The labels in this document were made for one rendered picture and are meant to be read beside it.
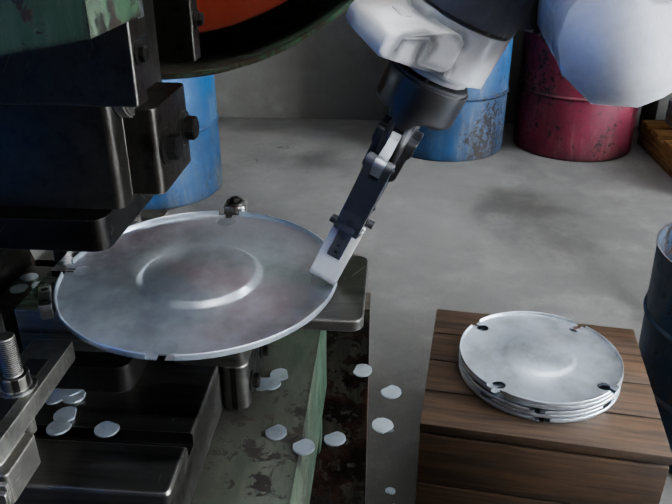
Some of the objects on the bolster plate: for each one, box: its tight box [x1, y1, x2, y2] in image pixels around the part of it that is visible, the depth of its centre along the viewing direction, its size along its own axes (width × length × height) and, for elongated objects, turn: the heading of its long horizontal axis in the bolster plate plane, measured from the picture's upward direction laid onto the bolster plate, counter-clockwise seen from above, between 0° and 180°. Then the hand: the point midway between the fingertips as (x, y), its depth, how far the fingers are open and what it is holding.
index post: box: [223, 196, 248, 214], centre depth 91 cm, size 3×3×10 cm
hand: (337, 250), depth 71 cm, fingers closed
